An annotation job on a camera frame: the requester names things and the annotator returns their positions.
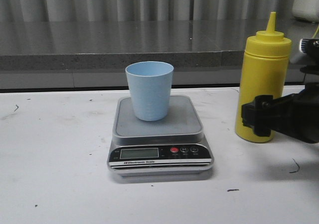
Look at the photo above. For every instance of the grey stone counter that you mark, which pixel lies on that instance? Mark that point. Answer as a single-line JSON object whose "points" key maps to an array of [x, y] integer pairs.
{"points": [[94, 55]]}

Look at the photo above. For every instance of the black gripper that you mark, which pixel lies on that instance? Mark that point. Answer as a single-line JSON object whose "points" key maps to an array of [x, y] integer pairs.
{"points": [[295, 115]]}

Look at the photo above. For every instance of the light blue plastic cup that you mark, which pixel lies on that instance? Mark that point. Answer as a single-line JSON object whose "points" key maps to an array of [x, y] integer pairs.
{"points": [[150, 84]]}

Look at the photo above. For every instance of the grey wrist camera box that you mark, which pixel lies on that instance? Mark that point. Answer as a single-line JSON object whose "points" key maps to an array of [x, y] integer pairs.
{"points": [[308, 47]]}

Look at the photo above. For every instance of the yellow squeeze bottle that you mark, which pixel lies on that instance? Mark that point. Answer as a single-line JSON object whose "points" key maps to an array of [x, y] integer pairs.
{"points": [[264, 68]]}

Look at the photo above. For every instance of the silver digital kitchen scale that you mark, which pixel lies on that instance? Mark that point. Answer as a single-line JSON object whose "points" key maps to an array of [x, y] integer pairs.
{"points": [[173, 145]]}

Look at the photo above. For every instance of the white appliance on counter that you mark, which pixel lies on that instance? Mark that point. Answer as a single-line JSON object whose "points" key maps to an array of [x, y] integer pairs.
{"points": [[307, 10]]}

